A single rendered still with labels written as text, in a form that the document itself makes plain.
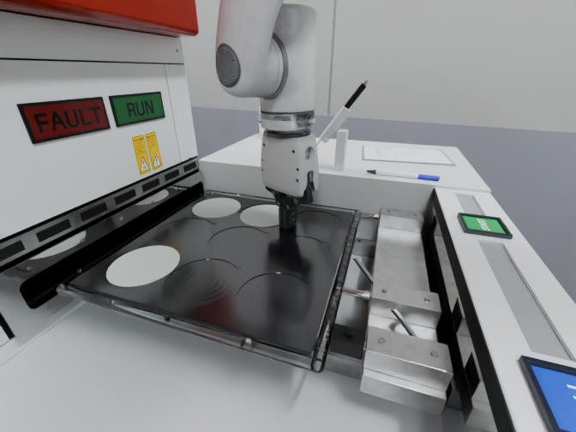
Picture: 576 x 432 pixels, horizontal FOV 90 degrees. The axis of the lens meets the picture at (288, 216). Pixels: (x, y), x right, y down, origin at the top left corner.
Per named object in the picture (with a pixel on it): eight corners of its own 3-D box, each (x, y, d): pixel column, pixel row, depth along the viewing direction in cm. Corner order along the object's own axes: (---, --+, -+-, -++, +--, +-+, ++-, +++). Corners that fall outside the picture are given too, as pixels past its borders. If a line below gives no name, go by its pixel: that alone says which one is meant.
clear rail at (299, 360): (53, 294, 39) (50, 286, 38) (63, 288, 40) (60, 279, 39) (322, 378, 28) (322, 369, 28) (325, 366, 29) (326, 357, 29)
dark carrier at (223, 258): (69, 285, 40) (68, 282, 39) (207, 195, 69) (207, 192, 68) (310, 357, 30) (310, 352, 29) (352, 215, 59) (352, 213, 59)
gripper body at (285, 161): (327, 124, 45) (323, 191, 50) (281, 118, 51) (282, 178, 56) (295, 131, 40) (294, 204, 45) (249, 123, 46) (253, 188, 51)
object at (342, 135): (316, 170, 63) (319, 105, 57) (320, 165, 66) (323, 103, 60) (344, 172, 61) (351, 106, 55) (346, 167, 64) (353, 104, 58)
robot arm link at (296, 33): (286, 116, 39) (325, 109, 45) (285, -5, 33) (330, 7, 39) (244, 111, 44) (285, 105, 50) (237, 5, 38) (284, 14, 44)
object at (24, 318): (9, 336, 38) (-27, 279, 33) (201, 204, 75) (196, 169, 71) (19, 339, 37) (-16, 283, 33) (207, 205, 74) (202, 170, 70)
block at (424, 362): (363, 368, 30) (366, 348, 29) (365, 342, 33) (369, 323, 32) (446, 392, 28) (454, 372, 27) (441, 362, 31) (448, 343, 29)
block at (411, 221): (378, 226, 57) (380, 213, 56) (379, 219, 60) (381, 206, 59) (421, 233, 55) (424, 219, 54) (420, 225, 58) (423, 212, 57)
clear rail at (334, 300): (308, 374, 29) (309, 365, 28) (354, 214, 60) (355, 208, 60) (322, 378, 28) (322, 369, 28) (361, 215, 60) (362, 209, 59)
